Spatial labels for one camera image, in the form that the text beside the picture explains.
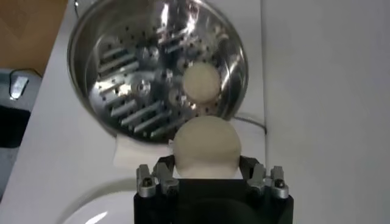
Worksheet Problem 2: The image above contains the white round plate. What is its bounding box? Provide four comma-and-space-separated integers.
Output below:
60, 179, 137, 224

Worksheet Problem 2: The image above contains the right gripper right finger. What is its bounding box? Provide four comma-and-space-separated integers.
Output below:
239, 155, 289, 199

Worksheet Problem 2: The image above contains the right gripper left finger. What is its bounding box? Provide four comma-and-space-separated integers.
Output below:
136, 156, 180, 198

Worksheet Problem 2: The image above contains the grey black robot base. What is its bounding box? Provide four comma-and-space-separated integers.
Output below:
0, 68, 43, 150

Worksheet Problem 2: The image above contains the stainless steel steamer basket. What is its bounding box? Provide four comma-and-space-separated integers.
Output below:
66, 0, 249, 170

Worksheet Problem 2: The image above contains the cooker power cord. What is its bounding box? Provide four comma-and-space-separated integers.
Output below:
233, 114, 268, 135

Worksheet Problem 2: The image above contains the white steamed baozi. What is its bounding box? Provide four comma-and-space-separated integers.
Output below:
172, 115, 243, 180
182, 61, 222, 103

